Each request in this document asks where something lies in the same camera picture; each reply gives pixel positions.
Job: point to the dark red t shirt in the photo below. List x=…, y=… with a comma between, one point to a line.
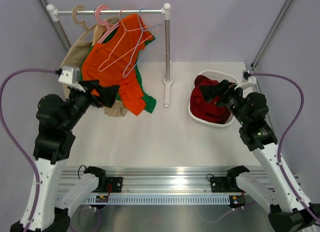
x=207, y=111

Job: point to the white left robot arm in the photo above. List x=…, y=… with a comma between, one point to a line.
x=52, y=148

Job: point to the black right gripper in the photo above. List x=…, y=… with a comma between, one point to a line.
x=225, y=90

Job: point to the green t shirt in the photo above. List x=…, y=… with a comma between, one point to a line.
x=131, y=92

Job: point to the white plastic laundry basket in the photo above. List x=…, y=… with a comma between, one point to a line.
x=218, y=76

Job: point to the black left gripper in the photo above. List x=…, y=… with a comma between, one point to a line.
x=107, y=94

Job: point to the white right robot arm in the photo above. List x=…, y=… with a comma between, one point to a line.
x=288, y=208

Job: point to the white slotted cable duct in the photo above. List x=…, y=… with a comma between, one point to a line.
x=156, y=200

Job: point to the pink plastic hanger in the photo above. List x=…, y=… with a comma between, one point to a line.
x=100, y=68
x=105, y=20

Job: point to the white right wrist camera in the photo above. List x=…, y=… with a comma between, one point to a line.
x=248, y=80

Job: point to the white metal clothes rack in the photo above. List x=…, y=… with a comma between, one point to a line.
x=55, y=14

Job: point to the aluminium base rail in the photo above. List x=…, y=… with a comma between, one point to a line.
x=161, y=180

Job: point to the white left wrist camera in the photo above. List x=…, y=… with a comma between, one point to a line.
x=70, y=76

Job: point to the beige t shirt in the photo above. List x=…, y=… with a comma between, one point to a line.
x=79, y=52

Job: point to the orange t shirt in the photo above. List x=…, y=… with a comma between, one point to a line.
x=131, y=22

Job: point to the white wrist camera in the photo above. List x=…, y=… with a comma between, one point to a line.
x=248, y=80
x=70, y=76

